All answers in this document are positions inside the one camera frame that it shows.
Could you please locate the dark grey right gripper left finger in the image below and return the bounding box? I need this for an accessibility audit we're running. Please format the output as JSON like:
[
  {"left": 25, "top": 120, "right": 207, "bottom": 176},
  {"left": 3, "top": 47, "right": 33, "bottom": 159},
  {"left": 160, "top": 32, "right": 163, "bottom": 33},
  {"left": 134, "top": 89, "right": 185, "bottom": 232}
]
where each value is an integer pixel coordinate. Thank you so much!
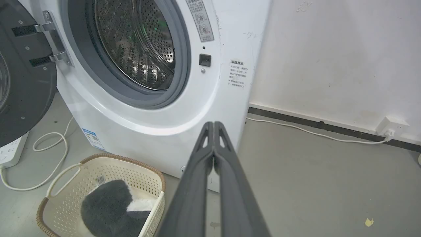
[{"left": 157, "top": 121, "right": 215, "bottom": 237}]

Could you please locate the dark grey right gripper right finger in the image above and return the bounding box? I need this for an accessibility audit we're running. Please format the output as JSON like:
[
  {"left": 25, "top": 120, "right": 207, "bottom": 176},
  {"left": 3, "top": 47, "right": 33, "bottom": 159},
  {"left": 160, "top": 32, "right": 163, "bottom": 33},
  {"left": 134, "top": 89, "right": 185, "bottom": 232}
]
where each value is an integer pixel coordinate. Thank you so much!
[{"left": 214, "top": 121, "right": 272, "bottom": 237}]

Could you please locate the white front-load washing machine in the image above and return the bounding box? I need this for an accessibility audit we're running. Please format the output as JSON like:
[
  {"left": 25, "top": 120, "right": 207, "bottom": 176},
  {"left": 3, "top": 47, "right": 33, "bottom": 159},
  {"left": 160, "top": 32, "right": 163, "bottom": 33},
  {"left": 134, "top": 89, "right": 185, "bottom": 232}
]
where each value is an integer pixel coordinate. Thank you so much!
[{"left": 18, "top": 0, "right": 272, "bottom": 193}]

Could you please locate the dark grey washing machine door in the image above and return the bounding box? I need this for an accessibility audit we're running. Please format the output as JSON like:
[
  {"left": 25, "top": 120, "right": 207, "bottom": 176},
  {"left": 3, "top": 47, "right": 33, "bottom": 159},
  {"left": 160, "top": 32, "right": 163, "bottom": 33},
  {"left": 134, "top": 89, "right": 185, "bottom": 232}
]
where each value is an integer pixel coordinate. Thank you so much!
[{"left": 0, "top": 0, "right": 58, "bottom": 148}]

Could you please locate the grey and white fluffy cloth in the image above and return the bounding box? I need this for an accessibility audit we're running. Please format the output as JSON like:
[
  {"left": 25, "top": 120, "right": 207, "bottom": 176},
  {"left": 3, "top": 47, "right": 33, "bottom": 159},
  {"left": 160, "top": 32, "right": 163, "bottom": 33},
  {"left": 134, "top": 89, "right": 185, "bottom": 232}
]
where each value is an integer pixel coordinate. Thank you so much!
[{"left": 81, "top": 179, "right": 157, "bottom": 237}]

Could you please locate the cream perforated laundry basket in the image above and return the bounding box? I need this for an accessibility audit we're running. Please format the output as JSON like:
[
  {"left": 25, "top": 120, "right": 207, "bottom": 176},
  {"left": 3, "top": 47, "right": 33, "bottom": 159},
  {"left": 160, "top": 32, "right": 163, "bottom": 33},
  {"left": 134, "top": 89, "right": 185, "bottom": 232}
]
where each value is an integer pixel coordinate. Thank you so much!
[{"left": 36, "top": 153, "right": 166, "bottom": 237}]

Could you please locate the white power strip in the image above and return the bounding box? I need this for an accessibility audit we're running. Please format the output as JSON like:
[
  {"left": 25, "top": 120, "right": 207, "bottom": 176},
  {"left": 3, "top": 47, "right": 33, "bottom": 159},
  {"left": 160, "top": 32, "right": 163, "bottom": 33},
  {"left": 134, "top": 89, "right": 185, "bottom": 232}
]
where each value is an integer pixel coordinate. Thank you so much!
[{"left": 0, "top": 131, "right": 30, "bottom": 169}]

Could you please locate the white power strip cable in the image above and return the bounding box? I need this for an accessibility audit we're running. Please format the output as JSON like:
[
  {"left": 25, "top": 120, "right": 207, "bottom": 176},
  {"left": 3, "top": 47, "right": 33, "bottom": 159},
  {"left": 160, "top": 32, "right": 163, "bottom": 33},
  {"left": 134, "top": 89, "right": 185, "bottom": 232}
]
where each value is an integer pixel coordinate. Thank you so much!
[{"left": 0, "top": 116, "right": 75, "bottom": 191}]

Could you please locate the white wall socket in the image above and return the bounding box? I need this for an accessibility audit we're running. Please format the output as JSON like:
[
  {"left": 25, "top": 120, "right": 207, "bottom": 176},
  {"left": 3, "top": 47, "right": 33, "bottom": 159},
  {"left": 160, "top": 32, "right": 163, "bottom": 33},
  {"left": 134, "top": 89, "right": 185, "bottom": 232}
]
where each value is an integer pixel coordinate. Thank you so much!
[{"left": 375, "top": 116, "right": 410, "bottom": 139}]

